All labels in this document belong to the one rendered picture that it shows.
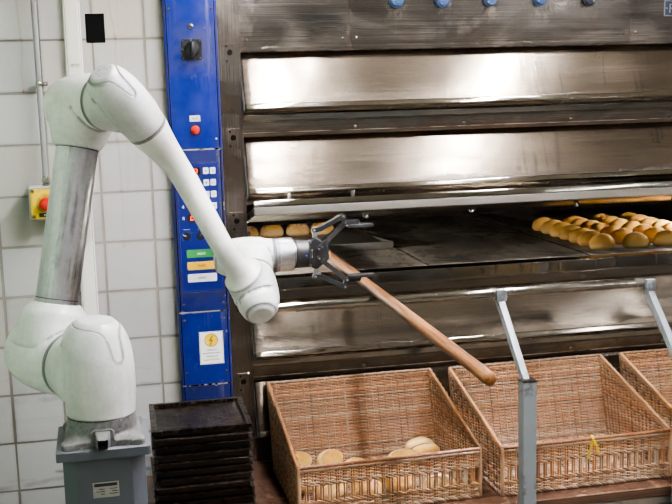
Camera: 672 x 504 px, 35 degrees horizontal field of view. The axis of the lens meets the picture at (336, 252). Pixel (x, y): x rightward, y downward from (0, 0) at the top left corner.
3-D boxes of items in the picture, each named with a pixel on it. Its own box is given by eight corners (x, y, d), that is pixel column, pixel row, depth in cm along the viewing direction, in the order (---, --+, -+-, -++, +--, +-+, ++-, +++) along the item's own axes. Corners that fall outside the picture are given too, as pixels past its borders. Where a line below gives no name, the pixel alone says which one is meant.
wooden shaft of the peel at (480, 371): (498, 386, 212) (498, 372, 212) (484, 387, 212) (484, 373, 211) (329, 255, 378) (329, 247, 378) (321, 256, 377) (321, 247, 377)
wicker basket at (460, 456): (266, 463, 342) (263, 380, 338) (432, 445, 355) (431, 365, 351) (296, 521, 295) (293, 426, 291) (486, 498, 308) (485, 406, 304)
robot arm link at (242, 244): (269, 259, 287) (276, 290, 276) (211, 262, 284) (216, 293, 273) (270, 227, 280) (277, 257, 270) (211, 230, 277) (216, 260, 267)
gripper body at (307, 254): (291, 236, 283) (325, 234, 285) (292, 267, 285) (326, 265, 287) (295, 240, 276) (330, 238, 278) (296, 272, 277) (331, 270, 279)
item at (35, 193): (31, 218, 319) (29, 185, 317) (66, 217, 321) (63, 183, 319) (29, 221, 311) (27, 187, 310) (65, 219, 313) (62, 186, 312)
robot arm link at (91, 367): (93, 427, 230) (87, 329, 227) (45, 412, 242) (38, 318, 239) (152, 409, 242) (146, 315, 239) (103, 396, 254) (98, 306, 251)
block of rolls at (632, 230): (528, 229, 432) (528, 216, 431) (636, 223, 442) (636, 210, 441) (594, 251, 373) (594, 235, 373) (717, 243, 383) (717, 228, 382)
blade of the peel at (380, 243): (393, 248, 392) (393, 241, 391) (245, 257, 381) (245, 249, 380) (370, 235, 427) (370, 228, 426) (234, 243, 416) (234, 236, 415)
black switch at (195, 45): (181, 60, 318) (179, 23, 316) (202, 59, 319) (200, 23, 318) (182, 59, 314) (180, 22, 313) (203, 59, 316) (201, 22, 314)
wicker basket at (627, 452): (445, 445, 354) (444, 365, 350) (600, 429, 367) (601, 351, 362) (500, 499, 307) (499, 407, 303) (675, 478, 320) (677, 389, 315)
